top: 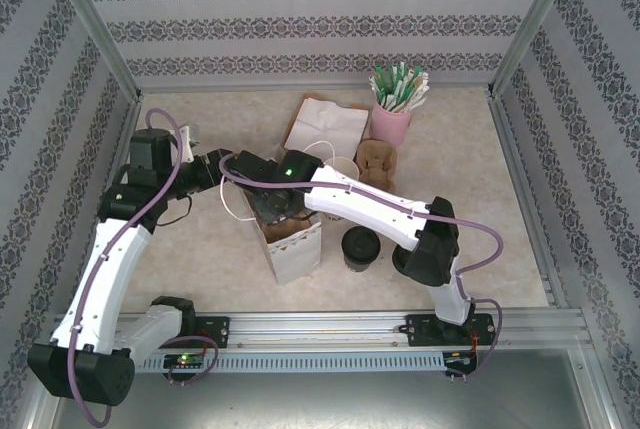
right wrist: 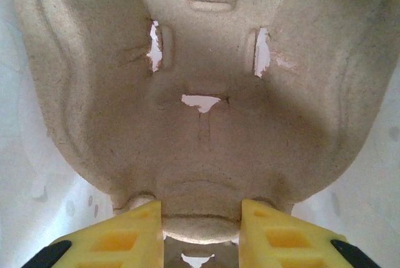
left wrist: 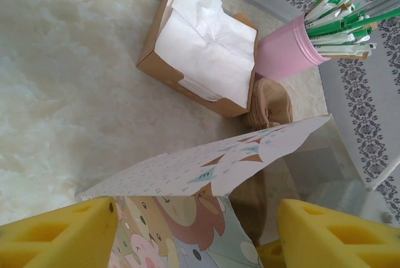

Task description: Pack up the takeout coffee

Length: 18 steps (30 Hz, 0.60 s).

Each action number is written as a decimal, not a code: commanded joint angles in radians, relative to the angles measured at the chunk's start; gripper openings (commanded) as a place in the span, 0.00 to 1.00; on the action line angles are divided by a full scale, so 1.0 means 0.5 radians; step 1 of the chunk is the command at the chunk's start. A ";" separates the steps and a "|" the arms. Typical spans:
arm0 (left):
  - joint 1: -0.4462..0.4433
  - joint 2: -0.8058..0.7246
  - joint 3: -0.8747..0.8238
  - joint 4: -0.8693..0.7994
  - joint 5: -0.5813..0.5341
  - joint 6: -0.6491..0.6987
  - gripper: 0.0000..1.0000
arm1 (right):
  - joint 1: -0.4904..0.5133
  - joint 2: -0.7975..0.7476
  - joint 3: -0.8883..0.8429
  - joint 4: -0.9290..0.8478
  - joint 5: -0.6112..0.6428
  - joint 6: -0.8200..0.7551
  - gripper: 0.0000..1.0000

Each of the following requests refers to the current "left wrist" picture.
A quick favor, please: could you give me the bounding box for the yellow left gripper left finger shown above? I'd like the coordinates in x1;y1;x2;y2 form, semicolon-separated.
0;196;119;268

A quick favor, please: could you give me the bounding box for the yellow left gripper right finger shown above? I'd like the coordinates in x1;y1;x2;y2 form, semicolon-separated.
256;199;400;268

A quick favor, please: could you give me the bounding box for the printed white paper bag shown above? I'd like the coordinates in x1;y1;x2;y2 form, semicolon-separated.
74;113;369;268

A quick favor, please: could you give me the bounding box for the brown pulp cup carrier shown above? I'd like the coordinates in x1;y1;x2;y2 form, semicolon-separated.
242;77;294;131

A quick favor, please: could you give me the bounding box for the pink cylindrical container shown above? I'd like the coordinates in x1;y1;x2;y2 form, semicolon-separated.
256;13;332;81

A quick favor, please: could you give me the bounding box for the brown cardboard napkin box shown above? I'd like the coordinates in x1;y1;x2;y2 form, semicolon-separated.
136;0;260;116

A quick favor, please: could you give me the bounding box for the green white wrapped chopsticks bundle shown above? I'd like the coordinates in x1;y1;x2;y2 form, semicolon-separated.
307;7;400;38

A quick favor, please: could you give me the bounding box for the white paper napkin stack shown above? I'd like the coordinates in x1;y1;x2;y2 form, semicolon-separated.
154;0;259;108

